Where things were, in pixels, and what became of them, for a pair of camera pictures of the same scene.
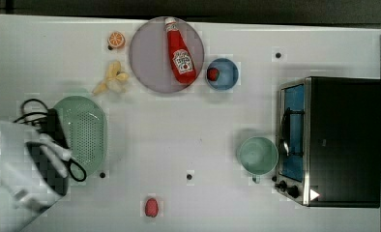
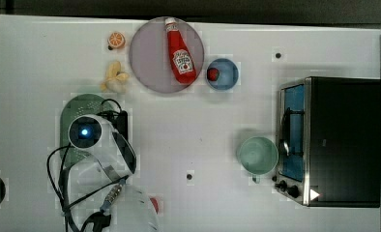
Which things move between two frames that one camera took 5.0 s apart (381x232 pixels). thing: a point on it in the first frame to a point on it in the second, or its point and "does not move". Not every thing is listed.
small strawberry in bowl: [213, 73] does not move
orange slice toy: [116, 39] does not move
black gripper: [53, 128] to [119, 120]
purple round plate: [151, 60] does not move
